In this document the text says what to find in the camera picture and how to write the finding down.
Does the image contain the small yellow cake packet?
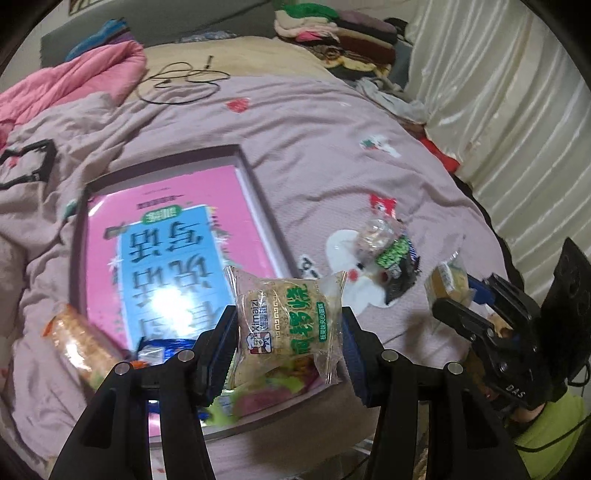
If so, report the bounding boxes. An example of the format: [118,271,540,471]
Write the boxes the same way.
[424,250,474,307]

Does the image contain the blue foil snack packet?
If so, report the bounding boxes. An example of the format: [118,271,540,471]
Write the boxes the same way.
[135,338,195,366]

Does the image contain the beige bread packet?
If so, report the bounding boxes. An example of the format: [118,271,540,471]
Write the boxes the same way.
[226,267,346,388]

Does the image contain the orange cracker packet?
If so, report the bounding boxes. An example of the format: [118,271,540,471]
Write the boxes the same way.
[41,304,137,391]

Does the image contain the pink book tray box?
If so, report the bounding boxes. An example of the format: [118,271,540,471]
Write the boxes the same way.
[68,143,343,444]

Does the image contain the light green snack packet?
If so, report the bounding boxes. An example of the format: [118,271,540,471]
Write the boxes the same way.
[198,357,324,426]

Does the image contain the snickers bar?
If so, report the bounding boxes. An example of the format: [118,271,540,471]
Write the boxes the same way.
[408,240,420,266]

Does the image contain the dark green snack packet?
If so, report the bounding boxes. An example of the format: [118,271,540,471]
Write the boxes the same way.
[376,234,420,305]

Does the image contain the clear wrapped pastry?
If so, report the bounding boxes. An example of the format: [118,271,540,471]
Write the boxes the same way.
[355,217,405,263]

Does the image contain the red snack packet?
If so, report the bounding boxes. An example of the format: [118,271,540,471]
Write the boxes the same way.
[370,194,397,219]

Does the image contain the red bag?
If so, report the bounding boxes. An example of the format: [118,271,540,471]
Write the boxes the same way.
[421,137,460,174]

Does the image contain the lilac bed quilt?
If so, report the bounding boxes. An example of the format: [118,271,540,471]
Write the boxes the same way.
[0,73,509,480]

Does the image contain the cream curtain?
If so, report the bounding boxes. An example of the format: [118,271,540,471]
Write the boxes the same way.
[407,1,590,300]

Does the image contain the beige blanket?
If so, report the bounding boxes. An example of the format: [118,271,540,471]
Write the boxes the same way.
[144,36,338,82]

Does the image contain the pink duvet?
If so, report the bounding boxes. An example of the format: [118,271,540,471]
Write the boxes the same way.
[0,40,147,147]

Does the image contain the folded clothes pile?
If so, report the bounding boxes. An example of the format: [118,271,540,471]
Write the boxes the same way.
[273,2,399,82]

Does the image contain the blue purple clothes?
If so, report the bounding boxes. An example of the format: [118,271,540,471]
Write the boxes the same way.
[65,18,134,61]

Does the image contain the grey headboard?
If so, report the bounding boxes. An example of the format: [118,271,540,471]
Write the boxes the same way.
[40,0,274,67]

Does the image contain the black plastic frame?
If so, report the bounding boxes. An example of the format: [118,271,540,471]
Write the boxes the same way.
[0,139,57,191]

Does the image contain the black cable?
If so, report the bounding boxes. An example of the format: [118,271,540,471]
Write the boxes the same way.
[135,55,233,106]

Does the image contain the wall painting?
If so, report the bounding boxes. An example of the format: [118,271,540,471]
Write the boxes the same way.
[68,0,102,16]

